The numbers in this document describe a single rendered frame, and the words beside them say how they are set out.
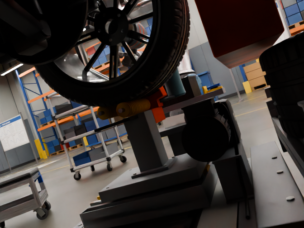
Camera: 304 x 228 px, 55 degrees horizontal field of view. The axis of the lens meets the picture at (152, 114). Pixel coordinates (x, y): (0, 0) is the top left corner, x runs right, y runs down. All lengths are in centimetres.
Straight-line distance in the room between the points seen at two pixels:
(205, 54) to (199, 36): 77
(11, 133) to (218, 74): 812
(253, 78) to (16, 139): 863
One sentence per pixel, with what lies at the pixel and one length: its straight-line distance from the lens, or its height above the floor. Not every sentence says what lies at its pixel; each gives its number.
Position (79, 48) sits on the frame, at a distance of 148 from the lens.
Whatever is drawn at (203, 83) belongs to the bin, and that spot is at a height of 72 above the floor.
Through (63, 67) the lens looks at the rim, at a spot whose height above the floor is 74.
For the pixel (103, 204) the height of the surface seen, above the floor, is 17.
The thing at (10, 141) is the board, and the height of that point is 112.
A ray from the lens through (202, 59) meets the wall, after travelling 1216.
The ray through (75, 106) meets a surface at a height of 77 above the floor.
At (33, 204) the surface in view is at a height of 13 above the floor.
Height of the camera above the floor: 45
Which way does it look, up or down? level
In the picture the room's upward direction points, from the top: 19 degrees counter-clockwise
